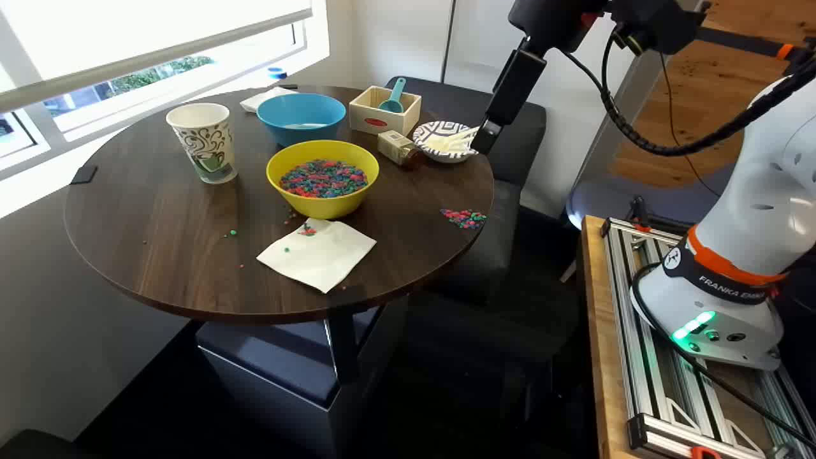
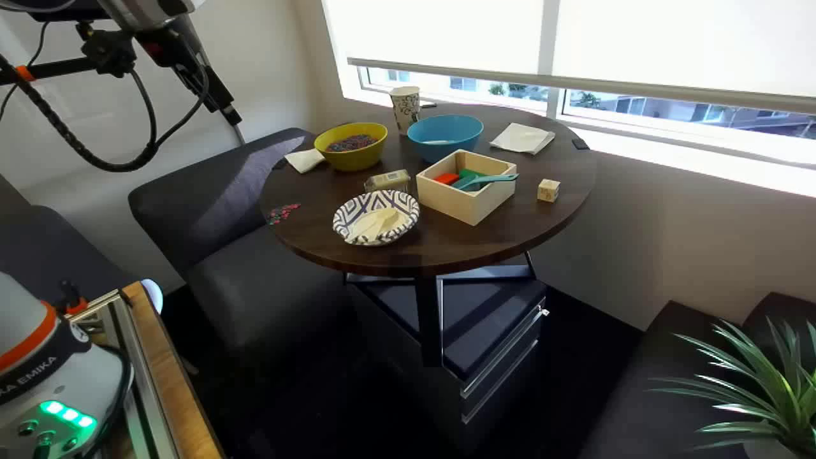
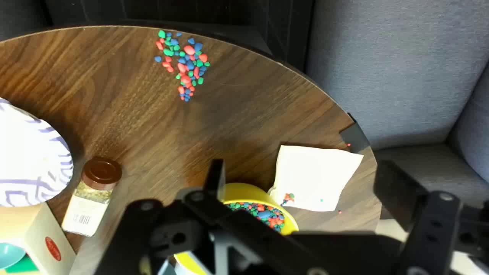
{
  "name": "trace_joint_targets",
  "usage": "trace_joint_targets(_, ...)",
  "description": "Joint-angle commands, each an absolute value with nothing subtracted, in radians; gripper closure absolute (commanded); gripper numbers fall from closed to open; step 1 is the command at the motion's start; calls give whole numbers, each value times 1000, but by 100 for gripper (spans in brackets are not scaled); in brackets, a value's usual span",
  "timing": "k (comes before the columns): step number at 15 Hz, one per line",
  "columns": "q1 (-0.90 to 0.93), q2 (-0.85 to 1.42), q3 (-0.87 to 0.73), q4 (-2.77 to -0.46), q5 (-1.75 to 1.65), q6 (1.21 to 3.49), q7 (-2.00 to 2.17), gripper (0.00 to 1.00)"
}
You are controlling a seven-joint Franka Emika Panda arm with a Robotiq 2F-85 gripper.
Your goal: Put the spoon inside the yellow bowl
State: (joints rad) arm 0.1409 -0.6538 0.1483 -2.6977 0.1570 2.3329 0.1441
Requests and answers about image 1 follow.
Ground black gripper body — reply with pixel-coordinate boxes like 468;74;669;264
484;49;546;124

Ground white plastic spoon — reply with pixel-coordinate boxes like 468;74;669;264
424;128;477;156

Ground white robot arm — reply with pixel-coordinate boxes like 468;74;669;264
473;0;816;372

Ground yellow bowl with beads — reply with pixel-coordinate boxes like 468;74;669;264
266;140;379;219

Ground blue bowl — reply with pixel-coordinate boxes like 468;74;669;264
255;91;347;146

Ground patterned small plate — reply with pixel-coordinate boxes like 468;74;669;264
412;120;477;163

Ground spilled colourful beads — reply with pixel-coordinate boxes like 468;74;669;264
442;209;487;230

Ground small wooden block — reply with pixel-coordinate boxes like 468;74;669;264
377;130;412;165

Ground teal scoop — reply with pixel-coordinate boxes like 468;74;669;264
379;77;405;111

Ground wooden box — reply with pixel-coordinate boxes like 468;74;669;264
350;86;424;134

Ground dark armchair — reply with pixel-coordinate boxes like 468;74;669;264
410;101;578;358

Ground white napkin near front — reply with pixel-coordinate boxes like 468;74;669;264
257;219;375;293

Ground round dark wooden table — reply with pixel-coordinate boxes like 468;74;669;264
62;81;496;384

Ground white napkin near window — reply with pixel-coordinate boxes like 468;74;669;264
240;86;296;114

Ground patterned paper cup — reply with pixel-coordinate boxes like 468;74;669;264
166;101;238;184

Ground aluminium frame robot mount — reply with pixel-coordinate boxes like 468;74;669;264
581;217;814;459

